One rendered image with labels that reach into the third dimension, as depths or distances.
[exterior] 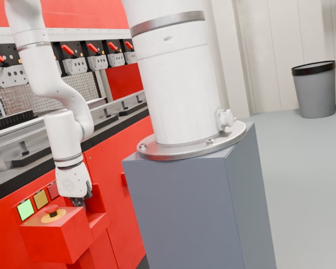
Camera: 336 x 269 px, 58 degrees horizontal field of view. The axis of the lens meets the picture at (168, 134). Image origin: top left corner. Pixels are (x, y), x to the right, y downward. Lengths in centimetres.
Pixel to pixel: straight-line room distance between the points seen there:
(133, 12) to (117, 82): 245
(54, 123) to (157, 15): 55
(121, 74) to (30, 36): 201
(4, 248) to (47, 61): 62
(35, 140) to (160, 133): 96
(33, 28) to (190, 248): 69
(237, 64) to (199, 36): 444
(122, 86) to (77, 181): 201
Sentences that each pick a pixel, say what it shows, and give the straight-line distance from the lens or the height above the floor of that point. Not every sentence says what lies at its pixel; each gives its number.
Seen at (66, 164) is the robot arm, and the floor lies 91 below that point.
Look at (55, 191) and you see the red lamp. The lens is 109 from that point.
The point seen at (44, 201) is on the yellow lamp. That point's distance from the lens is 105.
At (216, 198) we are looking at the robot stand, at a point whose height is 94.
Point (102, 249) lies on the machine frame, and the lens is 153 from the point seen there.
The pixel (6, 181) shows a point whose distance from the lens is 115.
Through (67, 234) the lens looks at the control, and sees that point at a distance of 91.
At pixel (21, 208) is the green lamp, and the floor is 82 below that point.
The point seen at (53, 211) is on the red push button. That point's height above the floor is 80.
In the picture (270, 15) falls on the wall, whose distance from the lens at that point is 503.
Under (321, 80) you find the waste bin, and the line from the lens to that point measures 431.
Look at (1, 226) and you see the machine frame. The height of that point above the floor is 75.
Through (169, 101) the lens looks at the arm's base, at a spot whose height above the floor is 108.
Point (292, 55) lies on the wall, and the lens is 500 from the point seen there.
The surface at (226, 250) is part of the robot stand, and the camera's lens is 49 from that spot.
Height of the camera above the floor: 114
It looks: 13 degrees down
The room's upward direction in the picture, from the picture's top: 13 degrees counter-clockwise
